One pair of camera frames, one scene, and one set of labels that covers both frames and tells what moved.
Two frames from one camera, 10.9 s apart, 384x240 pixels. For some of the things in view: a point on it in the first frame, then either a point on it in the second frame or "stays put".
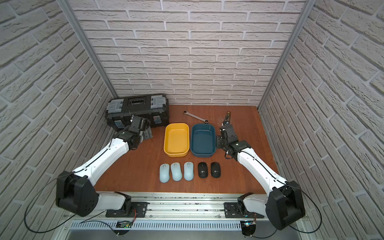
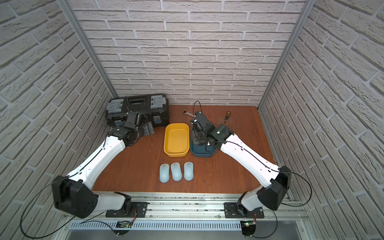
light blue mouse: x=189 y=174 stays put
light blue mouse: x=164 y=175 stays put
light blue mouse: x=176 y=170 stays put
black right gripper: x=218 y=141 → x=194 y=137
